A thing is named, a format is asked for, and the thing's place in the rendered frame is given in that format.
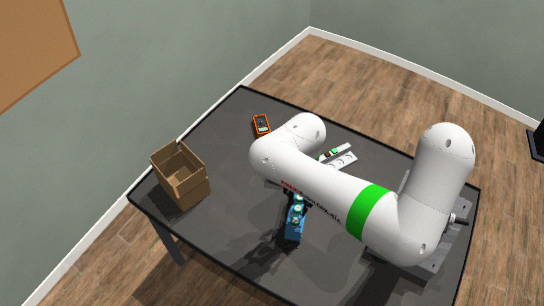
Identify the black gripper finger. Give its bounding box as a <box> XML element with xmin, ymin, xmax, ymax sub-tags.
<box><xmin>302</xmin><ymin>199</ymin><xmax>313</xmax><ymax>216</ymax></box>
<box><xmin>283</xmin><ymin>187</ymin><xmax>294</xmax><ymax>209</ymax></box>

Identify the orange multimeter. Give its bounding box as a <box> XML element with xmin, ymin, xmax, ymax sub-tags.
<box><xmin>253</xmin><ymin>114</ymin><xmax>271</xmax><ymax>138</ymax></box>

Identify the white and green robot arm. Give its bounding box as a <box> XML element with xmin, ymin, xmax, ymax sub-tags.
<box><xmin>248</xmin><ymin>113</ymin><xmax>475</xmax><ymax>267</ymax></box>

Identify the blue tube rack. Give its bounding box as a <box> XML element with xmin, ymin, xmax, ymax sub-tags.
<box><xmin>284</xmin><ymin>197</ymin><xmax>305</xmax><ymax>241</ymax></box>

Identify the green screw cap with white label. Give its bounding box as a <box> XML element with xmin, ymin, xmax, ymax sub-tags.
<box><xmin>293</xmin><ymin>204</ymin><xmax>303</xmax><ymax>214</ymax></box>

